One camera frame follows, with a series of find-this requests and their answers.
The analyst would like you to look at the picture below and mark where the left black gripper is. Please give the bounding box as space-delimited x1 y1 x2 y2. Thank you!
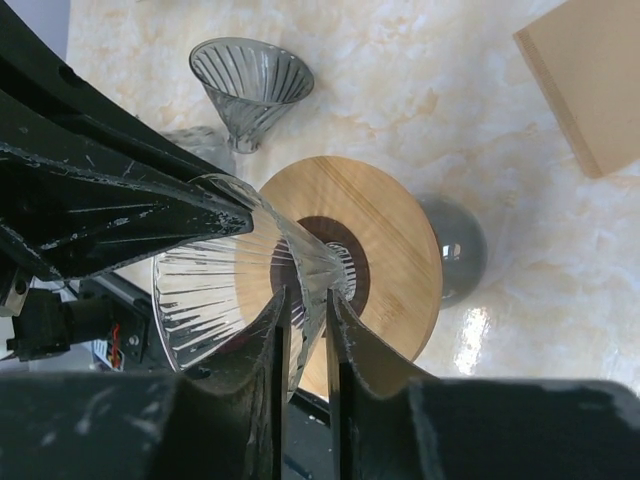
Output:
0 0 254 371

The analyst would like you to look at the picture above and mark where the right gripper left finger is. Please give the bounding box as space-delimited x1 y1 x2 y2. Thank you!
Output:
1 290 290 479

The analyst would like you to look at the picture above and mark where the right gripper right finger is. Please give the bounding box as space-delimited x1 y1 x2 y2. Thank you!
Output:
326 291 639 479

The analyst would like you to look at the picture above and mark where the clear glass dripper cone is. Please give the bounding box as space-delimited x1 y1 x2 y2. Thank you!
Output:
152 174 355 392

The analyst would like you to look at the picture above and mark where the grey glass dripper cone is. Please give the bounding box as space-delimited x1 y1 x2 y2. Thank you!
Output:
189 37 315 154

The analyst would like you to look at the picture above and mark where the brown paper coffee filter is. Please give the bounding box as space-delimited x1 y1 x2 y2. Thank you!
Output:
514 0 639 178

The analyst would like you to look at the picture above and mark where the grey glass carafe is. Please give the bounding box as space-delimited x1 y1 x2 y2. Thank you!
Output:
419 194 488 309

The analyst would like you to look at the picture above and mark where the glass carafe with handle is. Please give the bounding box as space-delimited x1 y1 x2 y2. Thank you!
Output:
160 126 236 175

